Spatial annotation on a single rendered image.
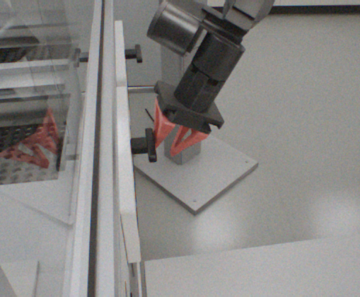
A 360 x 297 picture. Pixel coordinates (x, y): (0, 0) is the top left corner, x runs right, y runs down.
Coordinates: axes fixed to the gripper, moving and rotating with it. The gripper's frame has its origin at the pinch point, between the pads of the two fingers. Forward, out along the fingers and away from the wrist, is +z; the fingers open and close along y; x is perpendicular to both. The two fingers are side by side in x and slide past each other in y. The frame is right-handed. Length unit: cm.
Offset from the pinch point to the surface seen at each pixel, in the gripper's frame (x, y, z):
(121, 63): -20.8, 6.5, -2.3
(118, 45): -29.0, 6.5, -2.3
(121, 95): -9.1, 7.2, -1.8
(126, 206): 15.8, 8.3, -1.1
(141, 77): -166, -45, 63
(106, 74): -4.9, 11.8, -6.4
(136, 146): 2.8, 5.4, -0.8
